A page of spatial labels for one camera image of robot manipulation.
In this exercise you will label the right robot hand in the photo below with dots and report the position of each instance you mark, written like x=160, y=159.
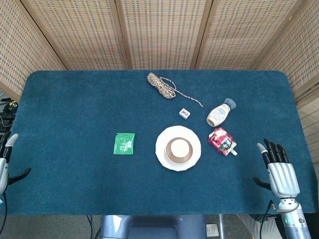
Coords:
x=282, y=176

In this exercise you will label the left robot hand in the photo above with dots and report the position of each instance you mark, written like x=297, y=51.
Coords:
x=4, y=164

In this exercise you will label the red spouted drink pouch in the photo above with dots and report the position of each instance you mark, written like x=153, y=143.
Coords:
x=221, y=140

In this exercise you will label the metal table leg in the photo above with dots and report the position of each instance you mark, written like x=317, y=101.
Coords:
x=221, y=226

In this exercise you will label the blue felt table mat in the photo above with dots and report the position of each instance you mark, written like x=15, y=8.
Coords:
x=74, y=112

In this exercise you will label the white label tag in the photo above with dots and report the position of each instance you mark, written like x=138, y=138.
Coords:
x=212, y=230

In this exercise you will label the cream sauce squeeze bottle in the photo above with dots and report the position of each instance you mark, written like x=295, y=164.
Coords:
x=218, y=114

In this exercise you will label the bamboo folding screen panel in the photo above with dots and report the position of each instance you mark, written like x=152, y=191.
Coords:
x=239, y=32
x=79, y=32
x=162, y=32
x=299, y=62
x=22, y=49

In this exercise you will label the beige bowl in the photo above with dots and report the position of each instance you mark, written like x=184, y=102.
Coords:
x=168, y=154

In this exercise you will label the white mahjong tile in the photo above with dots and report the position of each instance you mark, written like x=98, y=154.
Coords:
x=184, y=113

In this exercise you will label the green sachet packet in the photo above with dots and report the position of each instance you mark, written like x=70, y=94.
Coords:
x=123, y=144

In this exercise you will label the white scalloped plate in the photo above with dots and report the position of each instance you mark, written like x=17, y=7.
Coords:
x=162, y=139

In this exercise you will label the blue-grey robot torso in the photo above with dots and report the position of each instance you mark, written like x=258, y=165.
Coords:
x=154, y=227

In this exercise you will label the beige twine bundle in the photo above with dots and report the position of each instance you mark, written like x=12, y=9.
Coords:
x=160, y=85

